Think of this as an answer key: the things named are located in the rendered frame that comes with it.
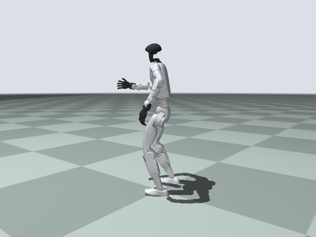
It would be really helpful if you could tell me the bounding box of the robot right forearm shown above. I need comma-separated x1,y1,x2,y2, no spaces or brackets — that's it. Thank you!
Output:
132,82,150,90

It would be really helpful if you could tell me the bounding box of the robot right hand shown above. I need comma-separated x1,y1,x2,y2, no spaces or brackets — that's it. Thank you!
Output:
117,78,135,89

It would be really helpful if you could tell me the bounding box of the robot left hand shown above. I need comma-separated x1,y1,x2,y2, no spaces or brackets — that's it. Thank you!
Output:
139,104,152,126

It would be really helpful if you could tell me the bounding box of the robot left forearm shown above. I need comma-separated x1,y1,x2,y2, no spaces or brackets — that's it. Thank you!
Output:
144,78,160,107

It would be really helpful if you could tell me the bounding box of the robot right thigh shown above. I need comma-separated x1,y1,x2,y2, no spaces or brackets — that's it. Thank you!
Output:
152,120,168,154

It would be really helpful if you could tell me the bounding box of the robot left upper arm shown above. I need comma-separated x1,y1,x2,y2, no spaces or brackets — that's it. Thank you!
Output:
150,63,165,88

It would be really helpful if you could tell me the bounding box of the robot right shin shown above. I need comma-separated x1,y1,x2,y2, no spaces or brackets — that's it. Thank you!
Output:
156,149,175,179

